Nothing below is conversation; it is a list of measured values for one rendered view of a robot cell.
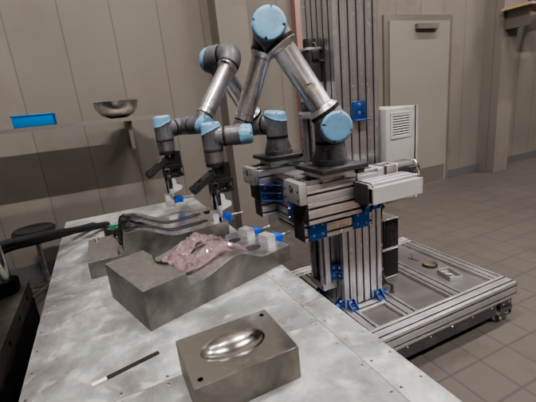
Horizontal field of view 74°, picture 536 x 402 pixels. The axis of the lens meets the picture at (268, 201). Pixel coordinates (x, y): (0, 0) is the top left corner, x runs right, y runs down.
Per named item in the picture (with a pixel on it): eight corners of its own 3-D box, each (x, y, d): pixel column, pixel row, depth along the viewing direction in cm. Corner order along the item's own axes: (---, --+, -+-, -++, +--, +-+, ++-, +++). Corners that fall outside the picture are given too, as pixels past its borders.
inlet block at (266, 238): (285, 237, 132) (284, 222, 131) (295, 239, 128) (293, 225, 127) (258, 248, 124) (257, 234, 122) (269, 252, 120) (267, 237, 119)
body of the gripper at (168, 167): (184, 177, 159) (180, 150, 156) (165, 180, 155) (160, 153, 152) (181, 175, 165) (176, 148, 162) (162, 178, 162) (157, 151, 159)
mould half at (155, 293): (242, 242, 138) (238, 215, 135) (290, 259, 119) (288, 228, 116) (112, 297, 106) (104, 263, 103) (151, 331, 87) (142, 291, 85)
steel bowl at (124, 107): (139, 116, 309) (135, 100, 306) (143, 115, 279) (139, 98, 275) (96, 120, 296) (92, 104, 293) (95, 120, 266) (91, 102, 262)
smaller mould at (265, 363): (267, 336, 81) (264, 309, 80) (301, 377, 68) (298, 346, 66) (180, 369, 74) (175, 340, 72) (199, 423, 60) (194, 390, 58)
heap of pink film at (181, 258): (221, 240, 127) (218, 219, 125) (253, 251, 114) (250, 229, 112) (152, 266, 110) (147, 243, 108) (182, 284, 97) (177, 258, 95)
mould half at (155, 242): (211, 225, 162) (207, 197, 159) (230, 242, 139) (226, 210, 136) (92, 254, 142) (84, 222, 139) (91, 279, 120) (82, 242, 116)
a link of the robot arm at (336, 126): (352, 128, 141) (272, 5, 129) (361, 132, 127) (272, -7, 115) (326, 147, 143) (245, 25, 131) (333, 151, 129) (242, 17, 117)
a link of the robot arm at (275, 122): (278, 136, 184) (276, 109, 181) (259, 137, 193) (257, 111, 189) (293, 133, 193) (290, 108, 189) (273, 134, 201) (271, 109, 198)
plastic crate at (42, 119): (58, 124, 279) (55, 112, 276) (55, 124, 262) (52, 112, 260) (17, 128, 269) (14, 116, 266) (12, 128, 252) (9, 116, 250)
